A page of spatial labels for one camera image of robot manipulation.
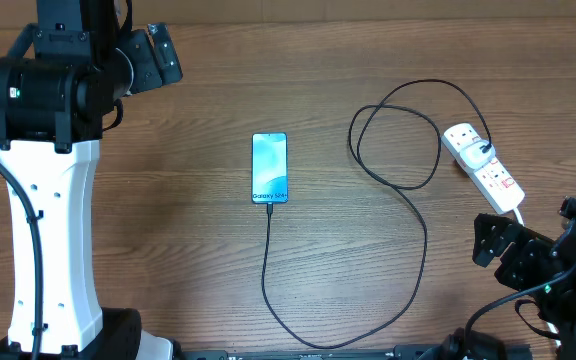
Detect Galaxy S24+ smartphone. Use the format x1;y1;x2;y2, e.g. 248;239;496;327
251;132;289;204

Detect black USB charging cable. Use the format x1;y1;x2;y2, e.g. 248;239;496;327
260;78;494;350

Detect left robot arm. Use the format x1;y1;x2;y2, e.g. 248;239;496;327
0;0;183;360

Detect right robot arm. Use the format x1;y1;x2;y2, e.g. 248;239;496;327
437;197;576;359

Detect white charger plug adapter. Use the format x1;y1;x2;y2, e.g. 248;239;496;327
459;140;496;173

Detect white power strip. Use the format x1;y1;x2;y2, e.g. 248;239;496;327
442;123;525;215

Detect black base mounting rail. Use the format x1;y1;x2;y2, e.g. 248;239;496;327
177;341;534;360

